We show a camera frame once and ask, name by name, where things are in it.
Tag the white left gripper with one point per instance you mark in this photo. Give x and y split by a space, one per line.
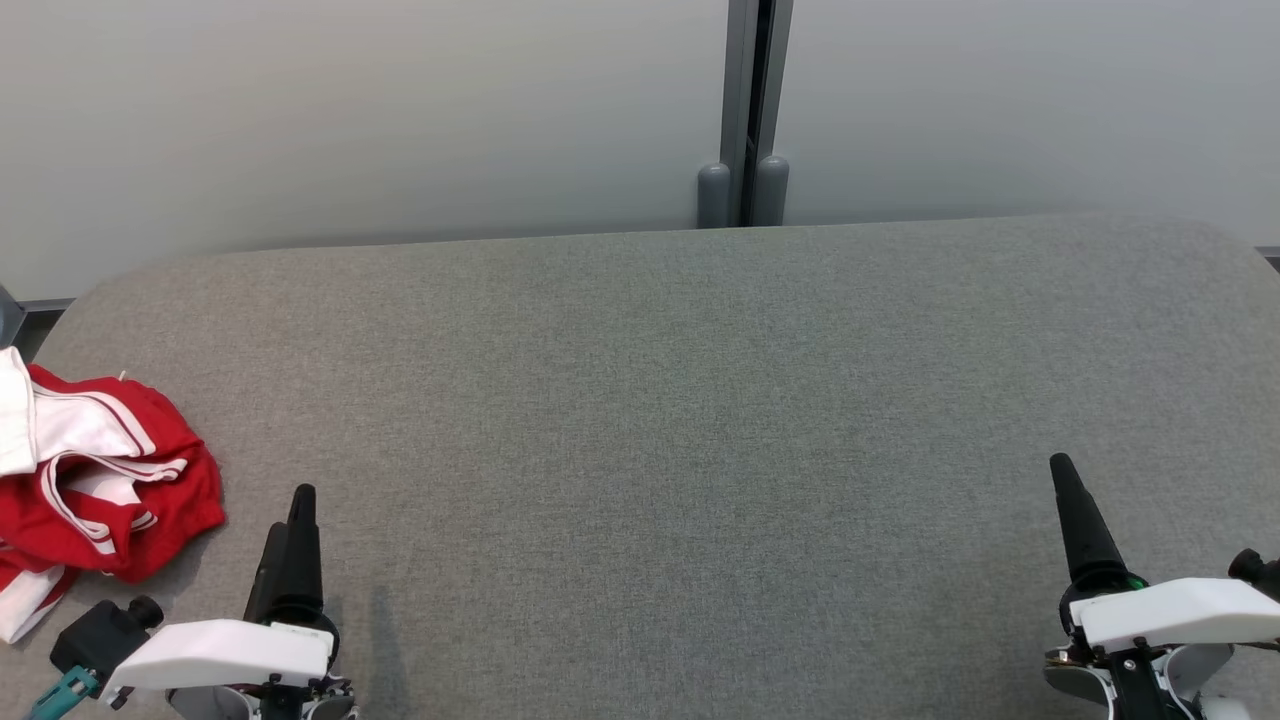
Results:
220 655

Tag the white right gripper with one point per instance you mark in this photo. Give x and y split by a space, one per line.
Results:
1180 610

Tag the red and white jersey shirt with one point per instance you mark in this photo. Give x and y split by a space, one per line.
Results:
70 425

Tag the grey fabric sofa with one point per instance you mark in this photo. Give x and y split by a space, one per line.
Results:
700 450

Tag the grey cylinder stopper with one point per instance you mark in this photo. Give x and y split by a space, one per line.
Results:
714 195
771 190

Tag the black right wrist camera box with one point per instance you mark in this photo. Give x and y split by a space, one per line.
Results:
1260 572

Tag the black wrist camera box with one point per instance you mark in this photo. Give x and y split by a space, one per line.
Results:
95 635
1260 572

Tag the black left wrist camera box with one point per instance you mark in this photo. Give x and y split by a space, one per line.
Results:
95 635

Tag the dark grey object at wall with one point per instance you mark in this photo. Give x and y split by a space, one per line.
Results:
10 318

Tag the grey metal wall post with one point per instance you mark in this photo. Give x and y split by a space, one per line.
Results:
745 100

